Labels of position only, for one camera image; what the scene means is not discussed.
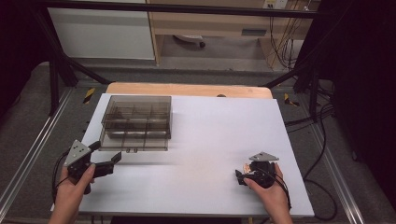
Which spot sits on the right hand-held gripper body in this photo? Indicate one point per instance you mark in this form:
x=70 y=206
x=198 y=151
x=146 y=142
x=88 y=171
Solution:
x=263 y=171

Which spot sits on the white power strip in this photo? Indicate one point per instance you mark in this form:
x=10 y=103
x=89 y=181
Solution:
x=275 y=3

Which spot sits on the smoky transparent drawer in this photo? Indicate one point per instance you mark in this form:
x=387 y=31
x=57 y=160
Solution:
x=149 y=144

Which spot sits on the white cabinet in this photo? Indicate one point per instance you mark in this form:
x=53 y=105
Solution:
x=99 y=34

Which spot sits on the black metal stand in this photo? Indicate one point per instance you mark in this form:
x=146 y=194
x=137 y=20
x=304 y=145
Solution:
x=306 y=81
x=57 y=71

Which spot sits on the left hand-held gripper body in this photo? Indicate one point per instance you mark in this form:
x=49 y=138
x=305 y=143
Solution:
x=77 y=155

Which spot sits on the smoky transparent three-drawer organizer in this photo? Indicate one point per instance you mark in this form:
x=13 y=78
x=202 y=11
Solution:
x=137 y=107

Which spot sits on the aluminium floor rail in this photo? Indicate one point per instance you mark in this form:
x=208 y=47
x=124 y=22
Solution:
x=37 y=146
x=337 y=174

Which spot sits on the black curtain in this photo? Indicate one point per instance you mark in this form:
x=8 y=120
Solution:
x=358 y=77
x=18 y=46

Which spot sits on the person's right hand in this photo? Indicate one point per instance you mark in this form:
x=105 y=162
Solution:
x=274 y=196

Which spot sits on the chair base with caster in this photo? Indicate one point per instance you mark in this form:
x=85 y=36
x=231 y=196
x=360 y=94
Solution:
x=191 y=39

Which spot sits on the light wooden table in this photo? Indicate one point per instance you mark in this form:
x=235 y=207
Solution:
x=186 y=89

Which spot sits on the person's left hand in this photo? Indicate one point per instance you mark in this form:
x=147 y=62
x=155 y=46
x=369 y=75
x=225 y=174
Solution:
x=70 y=193

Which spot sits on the light wooden desk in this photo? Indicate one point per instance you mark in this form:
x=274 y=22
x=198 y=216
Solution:
x=211 y=26

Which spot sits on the yellow black tape strip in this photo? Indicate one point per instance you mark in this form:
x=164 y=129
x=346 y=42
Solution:
x=290 y=100
x=89 y=95

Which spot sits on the black metal frame bar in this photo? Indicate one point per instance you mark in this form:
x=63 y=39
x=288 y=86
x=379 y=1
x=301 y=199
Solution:
x=174 y=8

